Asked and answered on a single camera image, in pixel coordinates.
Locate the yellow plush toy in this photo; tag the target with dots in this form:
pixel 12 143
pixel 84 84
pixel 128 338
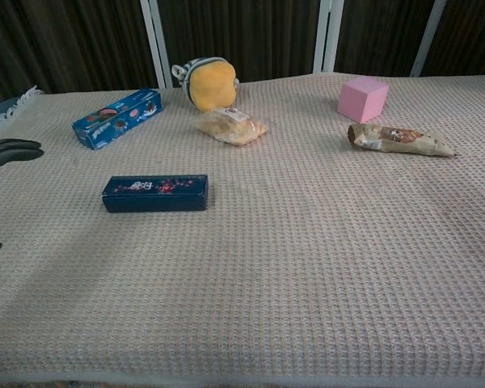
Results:
pixel 212 87

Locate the dark blue pencil box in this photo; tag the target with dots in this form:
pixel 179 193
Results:
pixel 153 199

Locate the pink cube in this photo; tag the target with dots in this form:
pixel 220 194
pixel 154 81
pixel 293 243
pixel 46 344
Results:
pixel 361 101

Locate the clear bag of snacks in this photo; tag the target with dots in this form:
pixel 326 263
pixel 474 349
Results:
pixel 230 129

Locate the brown beige snack wrapper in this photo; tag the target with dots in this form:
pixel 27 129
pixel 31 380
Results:
pixel 396 141

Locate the beige waffle tablecloth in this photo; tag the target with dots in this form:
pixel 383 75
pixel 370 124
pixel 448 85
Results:
pixel 287 242

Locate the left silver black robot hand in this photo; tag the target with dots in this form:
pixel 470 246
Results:
pixel 12 148

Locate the dark folding screen white frame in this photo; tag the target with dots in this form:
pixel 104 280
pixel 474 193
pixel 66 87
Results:
pixel 246 32

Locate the blue cookie box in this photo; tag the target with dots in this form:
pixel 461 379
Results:
pixel 117 120

